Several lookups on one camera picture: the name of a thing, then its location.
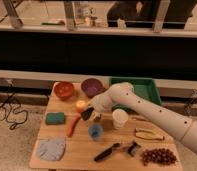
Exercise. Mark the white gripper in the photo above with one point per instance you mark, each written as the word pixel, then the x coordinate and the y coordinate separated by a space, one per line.
pixel 100 105

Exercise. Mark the black eraser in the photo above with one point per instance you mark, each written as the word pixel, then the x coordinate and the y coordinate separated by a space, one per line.
pixel 87 113

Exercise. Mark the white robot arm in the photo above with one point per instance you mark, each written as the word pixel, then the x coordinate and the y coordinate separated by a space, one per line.
pixel 181 128

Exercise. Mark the white paper cup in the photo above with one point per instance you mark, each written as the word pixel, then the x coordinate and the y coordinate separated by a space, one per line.
pixel 120 117

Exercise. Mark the blue metal cup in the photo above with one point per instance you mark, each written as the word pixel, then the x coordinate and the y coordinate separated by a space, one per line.
pixel 95 131

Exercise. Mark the purple bowl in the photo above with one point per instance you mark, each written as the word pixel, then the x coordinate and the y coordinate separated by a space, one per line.
pixel 92 87

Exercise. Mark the orange carrot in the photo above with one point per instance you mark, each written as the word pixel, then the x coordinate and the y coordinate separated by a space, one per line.
pixel 72 126

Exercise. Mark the orange bowl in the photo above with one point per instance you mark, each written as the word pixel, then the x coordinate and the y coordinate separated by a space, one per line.
pixel 64 90

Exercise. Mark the green plastic tray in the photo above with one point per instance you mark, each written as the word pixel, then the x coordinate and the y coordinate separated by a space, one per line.
pixel 143 87

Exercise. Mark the teal sponge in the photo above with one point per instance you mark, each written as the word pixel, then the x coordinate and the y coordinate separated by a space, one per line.
pixel 55 118

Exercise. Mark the blue grey cloth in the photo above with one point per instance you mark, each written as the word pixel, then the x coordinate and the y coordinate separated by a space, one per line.
pixel 51 149

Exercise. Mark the bunch of dark grapes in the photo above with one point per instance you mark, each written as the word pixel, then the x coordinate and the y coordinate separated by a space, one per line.
pixel 161 156

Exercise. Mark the person in background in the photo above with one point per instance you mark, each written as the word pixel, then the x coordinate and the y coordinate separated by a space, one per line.
pixel 142 13

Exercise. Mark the black handled brush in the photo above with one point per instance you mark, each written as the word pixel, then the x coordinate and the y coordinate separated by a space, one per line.
pixel 130 148

